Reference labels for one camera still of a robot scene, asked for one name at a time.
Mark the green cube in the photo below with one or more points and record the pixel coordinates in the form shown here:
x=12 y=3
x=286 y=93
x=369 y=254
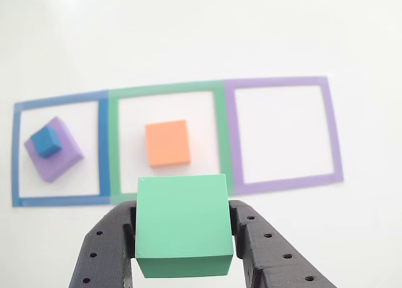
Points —
x=182 y=219

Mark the purple block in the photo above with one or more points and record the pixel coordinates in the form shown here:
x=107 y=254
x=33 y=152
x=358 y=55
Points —
x=59 y=165

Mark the small blue cube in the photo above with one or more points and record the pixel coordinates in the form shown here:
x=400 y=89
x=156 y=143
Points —
x=47 y=141

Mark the orange block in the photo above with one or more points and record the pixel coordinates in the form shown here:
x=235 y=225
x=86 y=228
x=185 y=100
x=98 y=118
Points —
x=168 y=143

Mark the blue square frame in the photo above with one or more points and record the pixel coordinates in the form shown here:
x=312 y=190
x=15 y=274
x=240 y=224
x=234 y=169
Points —
x=103 y=149

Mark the green square frame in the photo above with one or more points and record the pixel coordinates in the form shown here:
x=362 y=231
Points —
x=224 y=134

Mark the purple square frame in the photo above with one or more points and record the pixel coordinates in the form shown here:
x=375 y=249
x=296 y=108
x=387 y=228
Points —
x=334 y=134

